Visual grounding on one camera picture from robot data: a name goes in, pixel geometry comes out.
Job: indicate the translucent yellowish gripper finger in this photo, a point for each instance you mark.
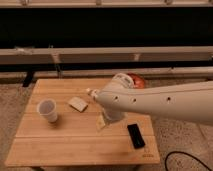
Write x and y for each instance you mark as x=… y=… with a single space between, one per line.
x=100 y=123

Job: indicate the black eraser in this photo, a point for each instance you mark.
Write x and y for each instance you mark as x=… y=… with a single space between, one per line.
x=136 y=136

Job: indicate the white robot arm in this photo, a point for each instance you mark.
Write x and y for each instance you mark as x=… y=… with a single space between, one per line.
x=191 y=102

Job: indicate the beige sponge block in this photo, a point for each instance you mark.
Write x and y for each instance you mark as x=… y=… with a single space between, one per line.
x=78 y=103

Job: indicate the small white bottle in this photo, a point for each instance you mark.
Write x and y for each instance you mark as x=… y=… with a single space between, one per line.
x=92 y=92

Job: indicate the wooden board table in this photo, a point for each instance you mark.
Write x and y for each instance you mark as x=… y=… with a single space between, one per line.
x=73 y=139

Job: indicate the orange bowl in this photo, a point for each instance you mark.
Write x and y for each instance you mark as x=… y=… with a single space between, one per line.
x=139 y=82

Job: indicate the black bracket on wall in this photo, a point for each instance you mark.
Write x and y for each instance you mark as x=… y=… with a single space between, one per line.
x=28 y=79

